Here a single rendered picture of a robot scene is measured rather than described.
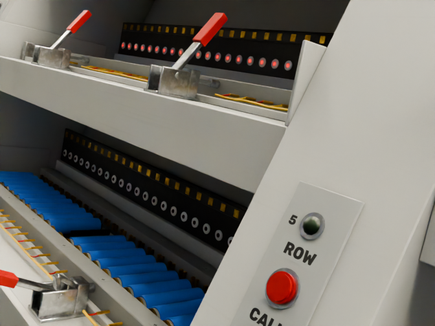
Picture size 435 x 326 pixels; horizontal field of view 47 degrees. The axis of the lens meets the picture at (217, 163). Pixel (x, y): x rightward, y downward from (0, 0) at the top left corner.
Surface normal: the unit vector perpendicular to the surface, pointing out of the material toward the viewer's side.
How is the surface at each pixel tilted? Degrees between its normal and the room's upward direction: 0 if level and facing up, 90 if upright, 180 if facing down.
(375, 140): 90
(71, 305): 90
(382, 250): 90
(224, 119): 111
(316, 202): 90
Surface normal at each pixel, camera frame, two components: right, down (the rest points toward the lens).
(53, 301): 0.63, 0.23
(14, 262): 0.20, -0.97
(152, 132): -0.75, -0.06
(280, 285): -0.63, -0.40
